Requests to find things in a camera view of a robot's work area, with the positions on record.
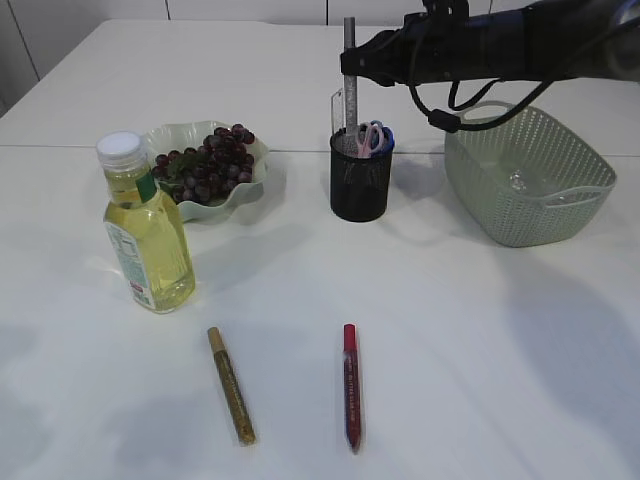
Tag green woven plastic basket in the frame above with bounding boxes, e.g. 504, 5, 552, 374
444, 106, 617, 248

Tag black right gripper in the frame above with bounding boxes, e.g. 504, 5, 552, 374
340, 1, 505, 85

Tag gold glitter pen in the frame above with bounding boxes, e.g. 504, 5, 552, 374
207, 327, 256, 445

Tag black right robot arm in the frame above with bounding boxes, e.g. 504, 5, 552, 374
340, 1, 639, 87

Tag clear plastic sheet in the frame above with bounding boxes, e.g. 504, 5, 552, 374
505, 169, 550, 197

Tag yellow tea drink bottle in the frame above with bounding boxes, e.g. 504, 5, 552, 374
96, 131, 196, 314

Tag pink purple scissors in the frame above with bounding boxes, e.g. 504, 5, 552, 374
356, 120, 385, 158

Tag black mesh pen holder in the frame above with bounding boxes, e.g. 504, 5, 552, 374
329, 128, 394, 223

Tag silver blue glitter pen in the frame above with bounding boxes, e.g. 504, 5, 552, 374
343, 17, 358, 157

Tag purple grape bunch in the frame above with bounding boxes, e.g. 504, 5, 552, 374
151, 124, 256, 206

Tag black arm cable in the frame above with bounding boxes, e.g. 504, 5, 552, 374
407, 29, 640, 134

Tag blue scissors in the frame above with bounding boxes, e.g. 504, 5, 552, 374
371, 125, 395, 156

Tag red glitter pen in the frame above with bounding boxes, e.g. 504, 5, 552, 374
343, 324, 362, 453

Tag clear plastic ruler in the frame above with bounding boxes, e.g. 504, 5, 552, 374
330, 88, 345, 135

